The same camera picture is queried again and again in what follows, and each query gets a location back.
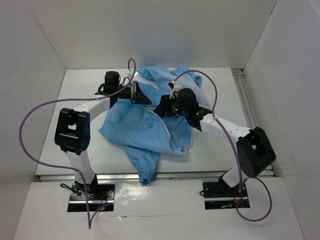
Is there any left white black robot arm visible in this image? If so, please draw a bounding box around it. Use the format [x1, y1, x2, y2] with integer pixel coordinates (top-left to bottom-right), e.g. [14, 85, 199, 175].
[54, 70, 151, 200]

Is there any black cable at left base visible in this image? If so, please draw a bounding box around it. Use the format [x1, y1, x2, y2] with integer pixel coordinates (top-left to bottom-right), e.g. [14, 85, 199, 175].
[60, 182, 86, 198]

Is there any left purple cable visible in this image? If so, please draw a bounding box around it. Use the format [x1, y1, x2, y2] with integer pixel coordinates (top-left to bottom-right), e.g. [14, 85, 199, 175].
[19, 58, 137, 230]

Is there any front aluminium frame rail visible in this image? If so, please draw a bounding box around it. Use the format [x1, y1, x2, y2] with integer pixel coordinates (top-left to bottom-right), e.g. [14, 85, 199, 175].
[39, 171, 224, 182]

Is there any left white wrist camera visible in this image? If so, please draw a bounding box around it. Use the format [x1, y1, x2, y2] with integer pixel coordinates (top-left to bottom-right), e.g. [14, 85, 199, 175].
[127, 69, 138, 79]

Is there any aluminium frame rail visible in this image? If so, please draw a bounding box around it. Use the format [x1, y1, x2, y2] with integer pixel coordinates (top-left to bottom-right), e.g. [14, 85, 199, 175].
[39, 171, 224, 182]
[232, 69, 276, 178]

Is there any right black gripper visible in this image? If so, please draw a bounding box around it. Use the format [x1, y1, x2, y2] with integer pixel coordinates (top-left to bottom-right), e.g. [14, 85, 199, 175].
[153, 92, 189, 118]

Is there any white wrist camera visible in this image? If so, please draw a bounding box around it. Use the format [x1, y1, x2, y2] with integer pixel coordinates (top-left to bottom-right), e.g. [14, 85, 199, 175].
[168, 80, 184, 99]
[127, 69, 138, 79]

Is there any light blue zip jacket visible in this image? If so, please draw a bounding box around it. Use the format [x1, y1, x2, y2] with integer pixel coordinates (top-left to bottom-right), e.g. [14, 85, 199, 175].
[99, 64, 210, 186]

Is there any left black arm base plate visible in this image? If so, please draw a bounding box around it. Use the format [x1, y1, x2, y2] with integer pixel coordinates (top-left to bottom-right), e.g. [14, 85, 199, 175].
[69, 183, 116, 204]

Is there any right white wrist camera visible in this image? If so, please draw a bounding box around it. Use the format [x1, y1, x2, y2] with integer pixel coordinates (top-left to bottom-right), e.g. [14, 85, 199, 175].
[168, 80, 184, 99]

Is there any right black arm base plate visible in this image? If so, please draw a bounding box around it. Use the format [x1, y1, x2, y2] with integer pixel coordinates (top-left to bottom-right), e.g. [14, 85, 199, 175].
[199, 182, 248, 198]

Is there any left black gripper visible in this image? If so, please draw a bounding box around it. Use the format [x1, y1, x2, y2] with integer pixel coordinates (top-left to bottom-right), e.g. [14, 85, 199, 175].
[114, 81, 151, 104]

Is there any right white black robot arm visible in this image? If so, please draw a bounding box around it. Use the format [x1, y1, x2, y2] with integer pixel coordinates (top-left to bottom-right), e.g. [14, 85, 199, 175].
[154, 88, 276, 196]

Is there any right aluminium frame rail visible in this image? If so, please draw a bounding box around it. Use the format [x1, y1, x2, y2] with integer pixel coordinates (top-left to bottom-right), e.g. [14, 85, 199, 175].
[232, 69, 276, 178]

